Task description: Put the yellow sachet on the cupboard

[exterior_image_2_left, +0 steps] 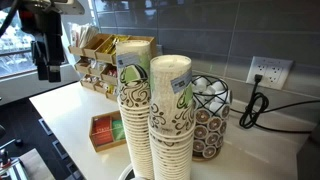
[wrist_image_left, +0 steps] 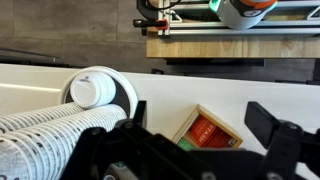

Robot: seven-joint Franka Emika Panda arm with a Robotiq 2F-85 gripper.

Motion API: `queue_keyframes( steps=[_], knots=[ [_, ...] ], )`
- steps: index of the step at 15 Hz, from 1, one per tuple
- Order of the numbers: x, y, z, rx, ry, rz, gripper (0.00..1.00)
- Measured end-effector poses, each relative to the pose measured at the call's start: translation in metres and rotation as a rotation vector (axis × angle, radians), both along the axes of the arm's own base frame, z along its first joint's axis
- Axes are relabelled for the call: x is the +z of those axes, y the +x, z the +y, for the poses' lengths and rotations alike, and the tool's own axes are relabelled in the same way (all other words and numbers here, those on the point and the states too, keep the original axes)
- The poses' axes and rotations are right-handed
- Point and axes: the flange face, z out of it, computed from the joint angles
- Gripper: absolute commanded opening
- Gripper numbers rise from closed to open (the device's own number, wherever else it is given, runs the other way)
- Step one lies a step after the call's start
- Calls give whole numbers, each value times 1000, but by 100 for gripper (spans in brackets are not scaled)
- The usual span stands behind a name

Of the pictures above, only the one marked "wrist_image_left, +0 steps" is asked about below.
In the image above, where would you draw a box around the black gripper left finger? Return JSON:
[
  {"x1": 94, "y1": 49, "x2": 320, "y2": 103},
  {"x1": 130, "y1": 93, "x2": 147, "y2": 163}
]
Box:
[{"x1": 59, "y1": 99, "x2": 201, "y2": 180}]

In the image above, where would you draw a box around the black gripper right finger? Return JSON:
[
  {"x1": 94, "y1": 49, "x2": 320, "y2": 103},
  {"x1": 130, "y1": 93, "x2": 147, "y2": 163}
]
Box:
[{"x1": 244, "y1": 101, "x2": 320, "y2": 180}]

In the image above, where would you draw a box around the orange tea sachet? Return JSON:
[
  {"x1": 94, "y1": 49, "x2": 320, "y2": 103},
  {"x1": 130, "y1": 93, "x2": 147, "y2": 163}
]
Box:
[{"x1": 190, "y1": 115, "x2": 234, "y2": 148}]

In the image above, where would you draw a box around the green tea sachet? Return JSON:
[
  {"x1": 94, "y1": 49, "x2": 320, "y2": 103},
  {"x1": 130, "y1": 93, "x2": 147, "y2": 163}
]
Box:
[{"x1": 177, "y1": 138, "x2": 198, "y2": 153}]

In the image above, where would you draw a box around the white round tray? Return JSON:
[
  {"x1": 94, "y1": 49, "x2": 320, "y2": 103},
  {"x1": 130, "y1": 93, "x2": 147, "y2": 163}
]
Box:
[{"x1": 59, "y1": 65, "x2": 139, "y2": 119}]

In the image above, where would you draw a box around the long wooden tea box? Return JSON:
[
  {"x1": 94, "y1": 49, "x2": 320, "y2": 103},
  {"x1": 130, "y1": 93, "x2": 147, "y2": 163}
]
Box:
[{"x1": 171, "y1": 104, "x2": 244, "y2": 153}]

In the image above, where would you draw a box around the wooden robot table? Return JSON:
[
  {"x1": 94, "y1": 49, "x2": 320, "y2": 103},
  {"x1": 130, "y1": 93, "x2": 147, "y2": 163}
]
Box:
[{"x1": 146, "y1": 31, "x2": 320, "y2": 59}]

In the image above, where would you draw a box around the black orange clamp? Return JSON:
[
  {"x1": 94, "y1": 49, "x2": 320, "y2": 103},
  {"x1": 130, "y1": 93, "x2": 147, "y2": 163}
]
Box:
[{"x1": 132, "y1": 18, "x2": 169, "y2": 31}]

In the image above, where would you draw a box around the printed paper cup stack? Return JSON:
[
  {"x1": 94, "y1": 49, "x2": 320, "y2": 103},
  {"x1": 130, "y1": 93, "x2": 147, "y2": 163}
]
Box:
[
  {"x1": 0, "y1": 103, "x2": 128, "y2": 180},
  {"x1": 0, "y1": 102, "x2": 86, "y2": 134}
]

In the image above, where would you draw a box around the aluminium profile frame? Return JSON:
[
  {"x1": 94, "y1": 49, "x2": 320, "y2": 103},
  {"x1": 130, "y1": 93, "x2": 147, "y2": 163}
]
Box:
[{"x1": 158, "y1": 0, "x2": 320, "y2": 36}]

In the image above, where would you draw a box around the thin black cable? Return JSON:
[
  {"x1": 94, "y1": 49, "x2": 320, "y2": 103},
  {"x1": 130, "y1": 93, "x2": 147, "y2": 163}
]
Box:
[{"x1": 144, "y1": 0, "x2": 183, "y2": 11}]

